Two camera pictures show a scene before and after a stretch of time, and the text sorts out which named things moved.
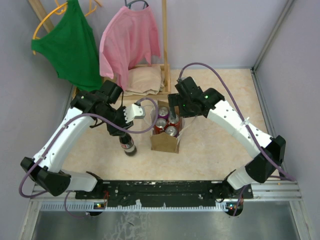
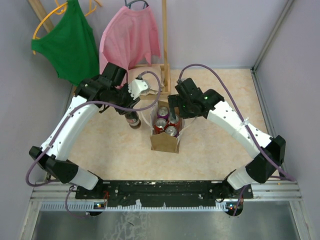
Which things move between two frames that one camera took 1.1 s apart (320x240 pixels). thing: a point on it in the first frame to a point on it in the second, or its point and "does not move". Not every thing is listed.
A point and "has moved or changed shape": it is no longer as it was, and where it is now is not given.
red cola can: x=160 y=126 does not move
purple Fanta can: x=163 y=113 does not move
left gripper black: x=115 y=130 to x=131 y=103
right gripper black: x=175 y=99 does not move
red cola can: x=174 y=121 does not move
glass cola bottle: x=127 y=143 has moved or changed shape
